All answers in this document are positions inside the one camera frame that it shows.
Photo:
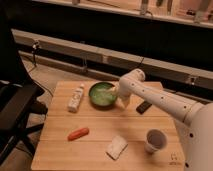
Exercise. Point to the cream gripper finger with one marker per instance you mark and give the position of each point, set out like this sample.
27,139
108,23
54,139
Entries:
125,102

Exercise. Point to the green ceramic bowl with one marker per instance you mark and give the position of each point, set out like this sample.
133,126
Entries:
100,96

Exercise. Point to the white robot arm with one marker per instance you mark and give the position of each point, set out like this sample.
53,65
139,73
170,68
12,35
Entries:
197,116

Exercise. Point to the black rectangular block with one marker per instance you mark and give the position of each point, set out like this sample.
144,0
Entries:
143,107

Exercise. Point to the white folded sponge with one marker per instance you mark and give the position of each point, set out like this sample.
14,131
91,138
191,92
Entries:
115,148

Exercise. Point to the white paper cup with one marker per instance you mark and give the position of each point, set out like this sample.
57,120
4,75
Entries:
155,140

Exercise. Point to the white plastic bottle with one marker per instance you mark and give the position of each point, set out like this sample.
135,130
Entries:
75,99

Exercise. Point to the orange carrot toy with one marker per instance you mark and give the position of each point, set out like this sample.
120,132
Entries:
78,133

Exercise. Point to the black chair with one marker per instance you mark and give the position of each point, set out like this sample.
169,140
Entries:
18,99

